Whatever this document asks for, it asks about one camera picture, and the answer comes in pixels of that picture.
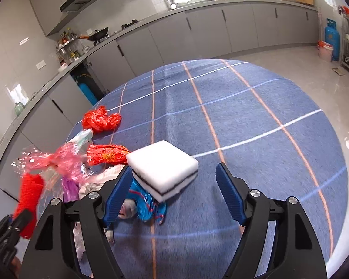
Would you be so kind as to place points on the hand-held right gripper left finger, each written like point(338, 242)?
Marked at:
point(119, 197)

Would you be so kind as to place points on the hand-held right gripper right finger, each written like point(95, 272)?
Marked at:
point(226, 191)

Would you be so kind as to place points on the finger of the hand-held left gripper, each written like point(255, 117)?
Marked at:
point(23, 219)

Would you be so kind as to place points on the red fuzzy cloth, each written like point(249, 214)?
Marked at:
point(29, 200)

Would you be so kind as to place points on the white sponge block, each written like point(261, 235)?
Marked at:
point(160, 162)

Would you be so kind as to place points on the blue plastic wrapper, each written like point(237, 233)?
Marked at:
point(144, 206)

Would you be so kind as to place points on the red printed packet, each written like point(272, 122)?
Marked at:
point(107, 154)

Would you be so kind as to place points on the purple wrapper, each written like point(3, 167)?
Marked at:
point(69, 190)

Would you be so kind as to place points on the red clear cellophane wrapper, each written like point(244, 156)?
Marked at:
point(64, 158)

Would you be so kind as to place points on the green white packet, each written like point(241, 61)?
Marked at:
point(83, 138)

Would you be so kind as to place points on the blue plaid tablecloth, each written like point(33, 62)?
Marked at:
point(250, 122)

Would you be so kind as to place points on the red plastic bag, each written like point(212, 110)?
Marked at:
point(100, 120)

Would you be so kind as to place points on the green teapot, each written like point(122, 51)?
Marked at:
point(19, 109)

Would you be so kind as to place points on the blue gas cylinder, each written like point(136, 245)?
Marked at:
point(85, 91)
point(332, 39)

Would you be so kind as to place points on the white bowl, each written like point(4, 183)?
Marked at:
point(61, 68)

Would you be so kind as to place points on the metal spice rack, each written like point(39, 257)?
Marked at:
point(67, 43)

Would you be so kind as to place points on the grey kitchen counter cabinets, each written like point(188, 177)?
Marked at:
point(168, 37)

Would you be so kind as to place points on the black wok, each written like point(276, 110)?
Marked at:
point(100, 33)

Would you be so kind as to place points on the pink bucket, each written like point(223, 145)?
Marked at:
point(325, 52)

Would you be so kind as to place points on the gas stove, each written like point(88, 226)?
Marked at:
point(131, 23)

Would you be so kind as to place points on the metal utensil holder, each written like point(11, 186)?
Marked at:
point(172, 4)

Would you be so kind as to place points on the grey upper cabinet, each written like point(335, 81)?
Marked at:
point(46, 8)

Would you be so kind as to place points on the white wall outlet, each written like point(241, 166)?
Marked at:
point(41, 64)

